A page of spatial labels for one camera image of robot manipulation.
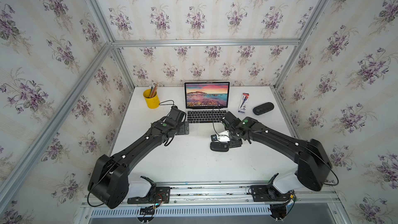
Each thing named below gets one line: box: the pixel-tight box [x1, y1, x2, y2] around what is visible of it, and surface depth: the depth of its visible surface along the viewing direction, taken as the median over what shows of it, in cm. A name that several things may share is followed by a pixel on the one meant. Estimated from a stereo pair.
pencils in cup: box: [149, 82, 159, 98], surface depth 103 cm
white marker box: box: [237, 92, 250, 114], surface depth 110 cm
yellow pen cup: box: [143, 88, 161, 110], surface depth 105 cm
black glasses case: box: [252, 102, 275, 116], surface depth 106 cm
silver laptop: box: [183, 80, 231, 124], surface depth 103 cm
